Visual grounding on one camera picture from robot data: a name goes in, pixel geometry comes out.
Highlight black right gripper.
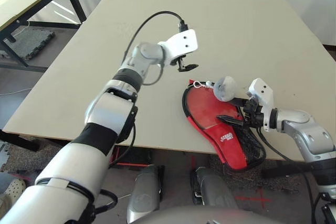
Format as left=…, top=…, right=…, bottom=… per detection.
left=215, top=97, right=265, bottom=128

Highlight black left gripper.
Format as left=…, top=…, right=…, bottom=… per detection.
left=170, top=54, right=199, bottom=73

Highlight grey white plush keychain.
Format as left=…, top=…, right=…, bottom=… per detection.
left=193, top=76, right=238, bottom=102

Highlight red ping-pong paddle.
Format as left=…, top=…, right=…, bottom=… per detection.
left=187, top=88, right=244, bottom=131

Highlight red black paddle case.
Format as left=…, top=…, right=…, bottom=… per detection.
left=181, top=78, right=267, bottom=174

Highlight dark speckled floor mat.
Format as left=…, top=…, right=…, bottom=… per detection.
left=209, top=153, right=310, bottom=196

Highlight silver robot right leg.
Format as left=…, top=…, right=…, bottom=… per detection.
left=190, top=166, right=237, bottom=209

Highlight silver robot leg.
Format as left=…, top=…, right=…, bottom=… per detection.
left=190, top=166, right=237, bottom=209
left=127, top=165, right=165, bottom=222

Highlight grey robot torso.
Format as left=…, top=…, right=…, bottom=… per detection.
left=128, top=205, right=264, bottom=224

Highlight silver robot left leg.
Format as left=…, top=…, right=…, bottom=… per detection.
left=127, top=165, right=165, bottom=222

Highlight dark grey foam mat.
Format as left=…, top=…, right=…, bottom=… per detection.
left=3, top=27, right=56, bottom=61

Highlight grey interlocking foam tile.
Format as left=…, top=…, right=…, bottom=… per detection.
left=0, top=139, right=17, bottom=167

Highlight white perforated shoe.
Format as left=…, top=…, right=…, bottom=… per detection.
left=0, top=177, right=27, bottom=212

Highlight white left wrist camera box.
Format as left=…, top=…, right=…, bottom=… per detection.
left=157, top=28, right=198, bottom=67

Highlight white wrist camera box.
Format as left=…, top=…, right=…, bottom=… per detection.
left=157, top=28, right=198, bottom=67
left=246, top=77, right=275, bottom=132

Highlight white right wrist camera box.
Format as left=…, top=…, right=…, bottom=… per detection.
left=246, top=77, right=275, bottom=132

